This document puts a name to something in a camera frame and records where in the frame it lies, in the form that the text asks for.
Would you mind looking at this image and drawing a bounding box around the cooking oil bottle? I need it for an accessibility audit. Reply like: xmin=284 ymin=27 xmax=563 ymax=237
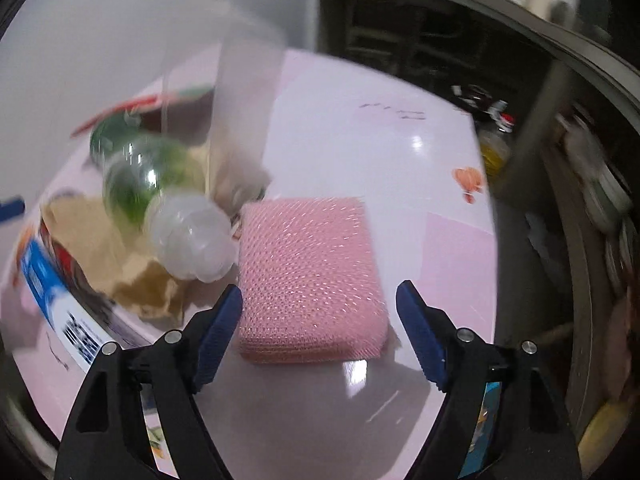
xmin=478 ymin=100 xmax=515 ymax=183

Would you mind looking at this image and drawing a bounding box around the clear plastic container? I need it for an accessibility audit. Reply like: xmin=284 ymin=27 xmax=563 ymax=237
xmin=160 ymin=0 xmax=286 ymax=211

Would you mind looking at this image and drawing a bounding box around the pink balloon tablecloth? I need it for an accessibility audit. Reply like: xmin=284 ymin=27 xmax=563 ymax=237
xmin=0 ymin=46 xmax=501 ymax=480

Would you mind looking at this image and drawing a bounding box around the blue toothpaste box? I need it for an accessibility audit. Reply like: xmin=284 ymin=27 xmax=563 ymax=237
xmin=20 ymin=237 xmax=149 ymax=373

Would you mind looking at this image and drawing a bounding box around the brown paper napkin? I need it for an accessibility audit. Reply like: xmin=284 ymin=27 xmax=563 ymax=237
xmin=40 ymin=195 xmax=188 ymax=323

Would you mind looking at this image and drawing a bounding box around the green plastic bottle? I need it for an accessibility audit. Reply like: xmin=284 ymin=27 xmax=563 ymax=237
xmin=89 ymin=112 xmax=239 ymax=283

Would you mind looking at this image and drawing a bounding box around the pink mesh sponge pad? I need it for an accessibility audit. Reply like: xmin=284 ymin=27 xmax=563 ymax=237
xmin=238 ymin=197 xmax=390 ymax=364

